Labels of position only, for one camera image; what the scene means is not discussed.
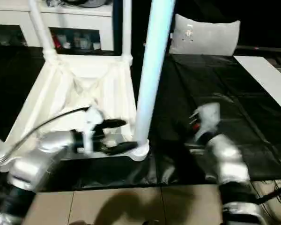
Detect black table mat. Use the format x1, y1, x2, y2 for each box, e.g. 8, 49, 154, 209
0, 46, 281, 193

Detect white flat board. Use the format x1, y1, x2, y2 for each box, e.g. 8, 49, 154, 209
233, 55, 281, 117

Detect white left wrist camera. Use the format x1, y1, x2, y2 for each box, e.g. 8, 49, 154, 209
82, 107, 105, 155

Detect grey cushion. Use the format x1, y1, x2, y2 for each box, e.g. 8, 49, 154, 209
169, 14, 241, 57

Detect dark items on cabinet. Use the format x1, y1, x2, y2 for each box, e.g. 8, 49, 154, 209
45, 0, 111, 8

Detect white plastic table top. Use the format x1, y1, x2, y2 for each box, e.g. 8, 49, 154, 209
0, 51, 150, 170

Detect black metal frame leg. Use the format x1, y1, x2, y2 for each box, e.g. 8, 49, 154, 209
256, 182, 281, 203

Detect white glass-door cabinet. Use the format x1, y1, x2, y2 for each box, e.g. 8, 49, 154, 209
0, 0, 115, 52

